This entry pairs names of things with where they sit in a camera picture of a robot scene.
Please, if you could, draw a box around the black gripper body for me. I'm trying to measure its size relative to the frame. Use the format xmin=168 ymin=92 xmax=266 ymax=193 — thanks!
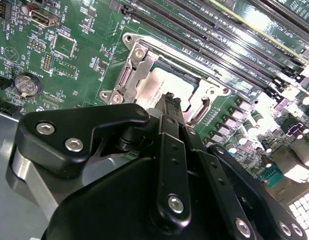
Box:
xmin=41 ymin=156 xmax=233 ymax=240

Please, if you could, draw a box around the metal socket cover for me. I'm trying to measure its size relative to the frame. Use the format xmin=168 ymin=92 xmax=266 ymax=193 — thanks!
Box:
xmin=114 ymin=41 xmax=232 ymax=125

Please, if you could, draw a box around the silver CPU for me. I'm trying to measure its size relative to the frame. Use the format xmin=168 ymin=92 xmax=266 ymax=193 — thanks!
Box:
xmin=136 ymin=56 xmax=204 ymax=113

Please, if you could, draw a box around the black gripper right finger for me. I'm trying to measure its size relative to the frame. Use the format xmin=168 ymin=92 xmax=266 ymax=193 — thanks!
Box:
xmin=173 ymin=98 xmax=308 ymax=240

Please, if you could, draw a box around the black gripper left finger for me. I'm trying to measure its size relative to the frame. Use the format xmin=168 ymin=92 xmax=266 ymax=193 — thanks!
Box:
xmin=5 ymin=92 xmax=193 ymax=234

